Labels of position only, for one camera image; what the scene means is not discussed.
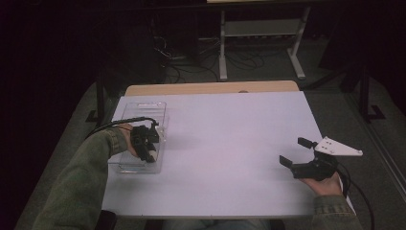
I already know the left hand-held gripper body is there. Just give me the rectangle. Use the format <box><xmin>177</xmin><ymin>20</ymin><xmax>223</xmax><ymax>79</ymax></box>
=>
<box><xmin>130</xmin><ymin>125</ymin><xmax>151</xmax><ymax>151</ymax></box>

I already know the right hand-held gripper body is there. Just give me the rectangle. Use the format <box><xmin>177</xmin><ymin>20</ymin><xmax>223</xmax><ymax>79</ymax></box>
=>
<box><xmin>291</xmin><ymin>136</ymin><xmax>364</xmax><ymax>182</ymax></box>

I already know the clear plastic box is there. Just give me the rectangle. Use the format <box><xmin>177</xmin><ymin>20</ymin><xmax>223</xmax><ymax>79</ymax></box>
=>
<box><xmin>107</xmin><ymin>101</ymin><xmax>169</xmax><ymax>175</ymax></box>

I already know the person's left hand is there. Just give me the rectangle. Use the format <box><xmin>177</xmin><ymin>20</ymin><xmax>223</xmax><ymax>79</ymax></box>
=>
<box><xmin>119</xmin><ymin>123</ymin><xmax>139</xmax><ymax>158</ymax></box>

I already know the person's right hand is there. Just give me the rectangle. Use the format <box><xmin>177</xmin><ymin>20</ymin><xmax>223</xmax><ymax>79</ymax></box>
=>
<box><xmin>300</xmin><ymin>171</ymin><xmax>345</xmax><ymax>196</ymax></box>

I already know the black floor stand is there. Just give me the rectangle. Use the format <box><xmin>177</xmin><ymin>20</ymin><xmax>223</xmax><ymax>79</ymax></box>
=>
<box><xmin>357</xmin><ymin>64</ymin><xmax>387</xmax><ymax>125</ymax></box>
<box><xmin>85</xmin><ymin>72</ymin><xmax>109</xmax><ymax>127</ymax></box>

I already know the white table sheet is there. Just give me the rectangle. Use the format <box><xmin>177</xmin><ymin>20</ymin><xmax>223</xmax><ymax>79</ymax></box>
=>
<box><xmin>101</xmin><ymin>90</ymin><xmax>356</xmax><ymax>219</ymax></box>

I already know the white metal rack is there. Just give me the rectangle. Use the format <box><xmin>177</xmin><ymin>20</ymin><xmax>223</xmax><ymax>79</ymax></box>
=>
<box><xmin>206</xmin><ymin>0</ymin><xmax>312</xmax><ymax>81</ymax></box>

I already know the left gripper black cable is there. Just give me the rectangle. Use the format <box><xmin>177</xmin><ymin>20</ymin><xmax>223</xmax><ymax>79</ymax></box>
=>
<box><xmin>85</xmin><ymin>116</ymin><xmax>160</xmax><ymax>139</ymax></box>

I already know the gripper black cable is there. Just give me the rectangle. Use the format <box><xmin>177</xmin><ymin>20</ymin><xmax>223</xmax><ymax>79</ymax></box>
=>
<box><xmin>334</xmin><ymin>162</ymin><xmax>375</xmax><ymax>230</ymax></box>
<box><xmin>85</xmin><ymin>116</ymin><xmax>160</xmax><ymax>139</ymax></box>

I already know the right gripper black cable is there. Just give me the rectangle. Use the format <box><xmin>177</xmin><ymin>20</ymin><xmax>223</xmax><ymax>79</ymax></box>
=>
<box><xmin>334</xmin><ymin>162</ymin><xmax>375</xmax><ymax>230</ymax></box>

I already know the tangle of floor cables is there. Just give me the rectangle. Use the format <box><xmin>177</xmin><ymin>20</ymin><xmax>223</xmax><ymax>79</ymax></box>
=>
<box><xmin>151</xmin><ymin>18</ymin><xmax>266</xmax><ymax>84</ymax></box>

